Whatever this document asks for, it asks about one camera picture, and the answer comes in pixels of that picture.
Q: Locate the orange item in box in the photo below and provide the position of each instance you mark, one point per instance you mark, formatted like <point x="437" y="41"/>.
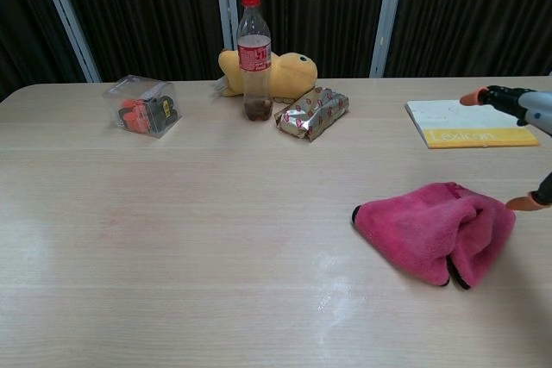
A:
<point x="133" y="116"/>

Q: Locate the white yellow Lexicon booklet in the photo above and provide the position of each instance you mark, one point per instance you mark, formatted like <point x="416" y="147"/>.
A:
<point x="457" y="120"/>

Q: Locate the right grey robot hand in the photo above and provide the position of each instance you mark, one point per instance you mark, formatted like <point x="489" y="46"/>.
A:
<point x="535" y="105"/>

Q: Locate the silver foil snack packet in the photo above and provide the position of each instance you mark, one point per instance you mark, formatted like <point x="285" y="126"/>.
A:
<point x="312" y="114"/>

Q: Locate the black item in box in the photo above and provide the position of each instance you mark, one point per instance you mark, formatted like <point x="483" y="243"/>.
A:
<point x="166" y="111"/>

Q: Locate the clear plastic box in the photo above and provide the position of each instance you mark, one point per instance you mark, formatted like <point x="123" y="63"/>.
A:
<point x="129" y="90"/>

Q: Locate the cola bottle with red cap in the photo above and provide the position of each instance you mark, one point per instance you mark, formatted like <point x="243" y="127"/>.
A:
<point x="254" y="79"/>

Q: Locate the yellow plush toy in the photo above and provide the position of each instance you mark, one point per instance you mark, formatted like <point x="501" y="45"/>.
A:
<point x="293" y="75"/>

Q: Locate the pink microfiber cloth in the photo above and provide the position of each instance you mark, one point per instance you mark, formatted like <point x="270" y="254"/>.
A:
<point x="427" y="234"/>

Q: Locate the dark pleated curtain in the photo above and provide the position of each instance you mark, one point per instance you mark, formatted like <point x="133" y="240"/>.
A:
<point x="151" y="19"/>

